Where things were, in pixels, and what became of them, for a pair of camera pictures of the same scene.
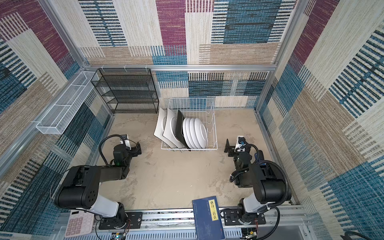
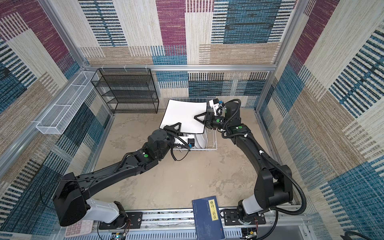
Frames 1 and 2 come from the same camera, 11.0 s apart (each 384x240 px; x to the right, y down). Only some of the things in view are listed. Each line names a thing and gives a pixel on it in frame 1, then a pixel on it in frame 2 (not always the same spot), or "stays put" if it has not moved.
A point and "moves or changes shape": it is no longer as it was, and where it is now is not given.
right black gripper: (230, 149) -> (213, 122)
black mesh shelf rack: (127, 90) stays put
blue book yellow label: (207, 221) stays put
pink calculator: (80, 222) stays put
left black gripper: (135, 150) -> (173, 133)
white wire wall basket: (60, 114) stays put
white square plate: (159, 128) moves or changes shape
